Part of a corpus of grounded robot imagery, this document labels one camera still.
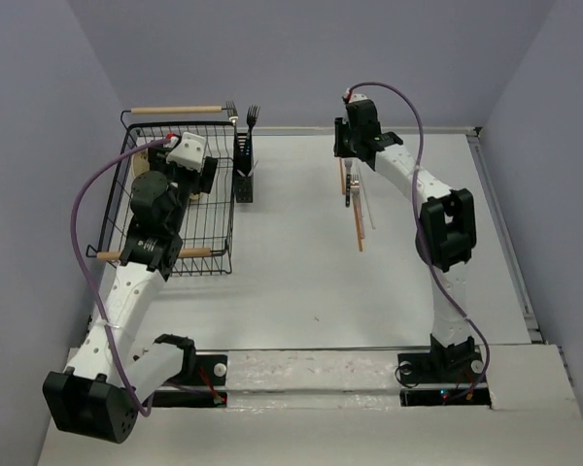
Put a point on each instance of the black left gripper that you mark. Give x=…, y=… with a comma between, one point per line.
x=201, y=183

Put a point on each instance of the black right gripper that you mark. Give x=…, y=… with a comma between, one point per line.
x=339, y=149

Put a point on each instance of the all silver fork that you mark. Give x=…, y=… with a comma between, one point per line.
x=231, y=111

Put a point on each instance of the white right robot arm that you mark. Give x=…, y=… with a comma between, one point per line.
x=446, y=235

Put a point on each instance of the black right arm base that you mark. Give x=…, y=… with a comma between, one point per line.
x=424, y=385

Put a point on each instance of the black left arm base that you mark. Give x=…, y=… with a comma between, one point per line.
x=204, y=388

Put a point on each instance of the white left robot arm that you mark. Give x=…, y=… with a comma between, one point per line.
x=101, y=391

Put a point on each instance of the orange wooden chopstick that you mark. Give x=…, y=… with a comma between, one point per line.
x=343, y=176
x=358, y=226

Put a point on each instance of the black perforated utensil caddy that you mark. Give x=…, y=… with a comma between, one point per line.
x=243, y=161

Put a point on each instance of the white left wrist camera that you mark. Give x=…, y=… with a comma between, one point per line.
x=187, y=151

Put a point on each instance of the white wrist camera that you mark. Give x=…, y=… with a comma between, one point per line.
x=351, y=96
x=187, y=151

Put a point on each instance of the silver fork black riveted handle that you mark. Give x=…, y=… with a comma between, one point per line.
x=348, y=188

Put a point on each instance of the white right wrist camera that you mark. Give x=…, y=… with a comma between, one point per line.
x=351, y=96

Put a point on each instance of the black wire dish rack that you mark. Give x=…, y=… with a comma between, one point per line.
x=203, y=244

